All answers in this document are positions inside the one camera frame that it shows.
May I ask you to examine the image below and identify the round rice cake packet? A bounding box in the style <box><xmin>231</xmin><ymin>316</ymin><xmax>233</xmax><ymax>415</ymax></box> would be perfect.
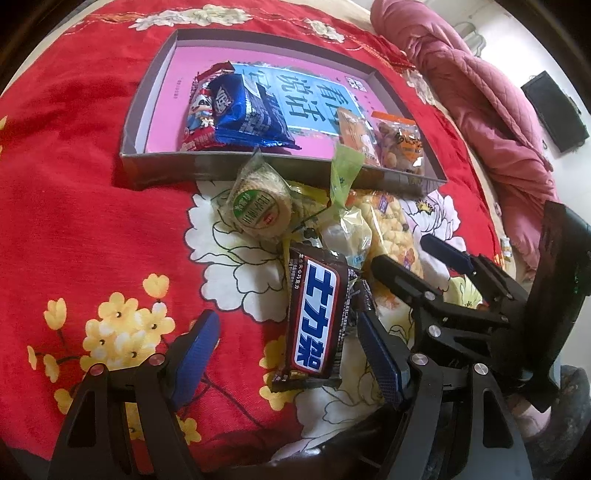
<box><xmin>226</xmin><ymin>148</ymin><xmax>294</xmax><ymax>241</ymax></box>

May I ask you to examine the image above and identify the yellow corn puff packet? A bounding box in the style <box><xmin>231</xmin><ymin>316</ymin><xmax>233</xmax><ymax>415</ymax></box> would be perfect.
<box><xmin>348</xmin><ymin>189</ymin><xmax>423</xmax><ymax>278</ymax></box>

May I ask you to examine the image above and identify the red candy packet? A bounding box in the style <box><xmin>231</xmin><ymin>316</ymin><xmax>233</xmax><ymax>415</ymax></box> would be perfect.
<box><xmin>181</xmin><ymin>61</ymin><xmax>236</xmax><ymax>153</ymax></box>

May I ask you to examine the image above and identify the small orange snack packet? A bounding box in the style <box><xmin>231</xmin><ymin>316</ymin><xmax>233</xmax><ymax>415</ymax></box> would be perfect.
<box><xmin>336</xmin><ymin>107</ymin><xmax>380</xmax><ymax>168</ymax></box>

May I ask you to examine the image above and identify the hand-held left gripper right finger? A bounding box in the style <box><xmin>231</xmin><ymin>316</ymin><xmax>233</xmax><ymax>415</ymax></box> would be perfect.
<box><xmin>355</xmin><ymin>310</ymin><xmax>527</xmax><ymax>480</ymax></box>

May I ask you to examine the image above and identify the green-topped clear snack packet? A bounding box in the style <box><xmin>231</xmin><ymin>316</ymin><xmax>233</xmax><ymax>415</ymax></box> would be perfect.
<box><xmin>321</xmin><ymin>143</ymin><xmax>372</xmax><ymax>268</ymax></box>

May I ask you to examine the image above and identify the brown chocolate bar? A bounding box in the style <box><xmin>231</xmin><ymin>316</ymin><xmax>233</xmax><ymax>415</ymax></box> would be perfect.
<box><xmin>271</xmin><ymin>244</ymin><xmax>365</xmax><ymax>393</ymax></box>

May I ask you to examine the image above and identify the blue wafer packet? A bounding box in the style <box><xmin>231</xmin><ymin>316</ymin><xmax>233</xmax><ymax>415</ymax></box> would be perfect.
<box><xmin>203</xmin><ymin>73</ymin><xmax>296</xmax><ymax>149</ymax></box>

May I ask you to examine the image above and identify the yellow bread packet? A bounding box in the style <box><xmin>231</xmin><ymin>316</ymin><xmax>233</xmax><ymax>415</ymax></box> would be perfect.
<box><xmin>288</xmin><ymin>182</ymin><xmax>331</xmax><ymax>250</ymax></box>

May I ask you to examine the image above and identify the black monitor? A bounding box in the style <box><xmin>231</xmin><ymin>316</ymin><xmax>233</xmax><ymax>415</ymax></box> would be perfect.
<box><xmin>521</xmin><ymin>70</ymin><xmax>591</xmax><ymax>153</ymax></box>

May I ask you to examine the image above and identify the pink book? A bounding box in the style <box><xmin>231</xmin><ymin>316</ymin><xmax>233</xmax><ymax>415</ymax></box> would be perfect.
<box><xmin>144</xmin><ymin>45</ymin><xmax>393</xmax><ymax>155</ymax></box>

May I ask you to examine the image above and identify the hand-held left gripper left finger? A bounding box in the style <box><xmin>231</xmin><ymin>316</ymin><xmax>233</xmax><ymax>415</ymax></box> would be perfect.
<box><xmin>48</xmin><ymin>309</ymin><xmax>221</xmax><ymax>480</ymax></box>

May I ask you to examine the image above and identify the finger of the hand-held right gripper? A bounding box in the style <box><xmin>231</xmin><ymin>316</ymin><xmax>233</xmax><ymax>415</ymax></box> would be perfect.
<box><xmin>421</xmin><ymin>234</ymin><xmax>528</xmax><ymax>319</ymax></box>
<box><xmin>372</xmin><ymin>254</ymin><xmax>509</xmax><ymax>357</ymax></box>

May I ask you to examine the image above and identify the pink quilt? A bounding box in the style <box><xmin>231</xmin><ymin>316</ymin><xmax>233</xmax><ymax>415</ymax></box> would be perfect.
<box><xmin>369</xmin><ymin>0</ymin><xmax>561</xmax><ymax>250</ymax></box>

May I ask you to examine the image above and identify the orange-trimmed clear snack packet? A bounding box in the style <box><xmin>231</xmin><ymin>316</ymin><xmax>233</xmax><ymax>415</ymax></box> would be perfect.
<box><xmin>372</xmin><ymin>111</ymin><xmax>426</xmax><ymax>177</ymax></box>

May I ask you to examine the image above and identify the grey cardboard box tray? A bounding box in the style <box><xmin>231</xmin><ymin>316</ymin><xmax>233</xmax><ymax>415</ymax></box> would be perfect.
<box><xmin>119</xmin><ymin>28</ymin><xmax>448</xmax><ymax>195</ymax></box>

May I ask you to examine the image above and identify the red floral blanket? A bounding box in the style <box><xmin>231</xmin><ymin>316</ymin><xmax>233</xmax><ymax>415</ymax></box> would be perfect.
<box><xmin>0</xmin><ymin>0</ymin><xmax>504</xmax><ymax>476</ymax></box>

